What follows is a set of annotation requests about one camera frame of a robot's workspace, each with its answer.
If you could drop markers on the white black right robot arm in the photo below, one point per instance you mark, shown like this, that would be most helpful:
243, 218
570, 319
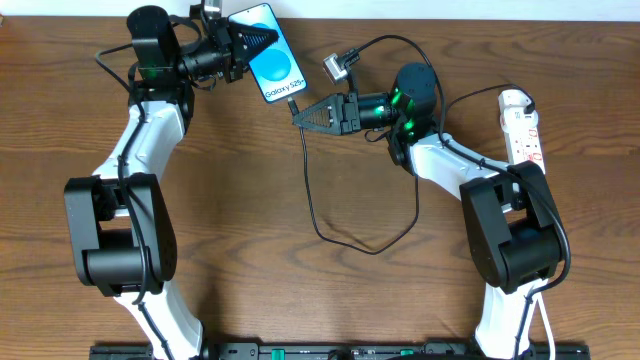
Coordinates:
516, 238

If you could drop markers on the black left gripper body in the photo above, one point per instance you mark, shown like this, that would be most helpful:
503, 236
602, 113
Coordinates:
234, 55

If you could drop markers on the blue Samsung Galaxy smartphone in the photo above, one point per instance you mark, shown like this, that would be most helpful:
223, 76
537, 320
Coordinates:
276, 71

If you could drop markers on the white power strip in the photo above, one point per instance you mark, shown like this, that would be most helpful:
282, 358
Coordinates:
523, 145

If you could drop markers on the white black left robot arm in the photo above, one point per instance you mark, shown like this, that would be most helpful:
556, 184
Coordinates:
123, 242

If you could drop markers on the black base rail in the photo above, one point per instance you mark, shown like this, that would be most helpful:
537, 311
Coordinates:
253, 351

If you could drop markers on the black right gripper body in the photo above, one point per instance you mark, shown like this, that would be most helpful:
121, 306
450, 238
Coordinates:
348, 114

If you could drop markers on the white USB wall charger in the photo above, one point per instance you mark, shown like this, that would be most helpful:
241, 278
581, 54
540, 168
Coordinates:
517, 111

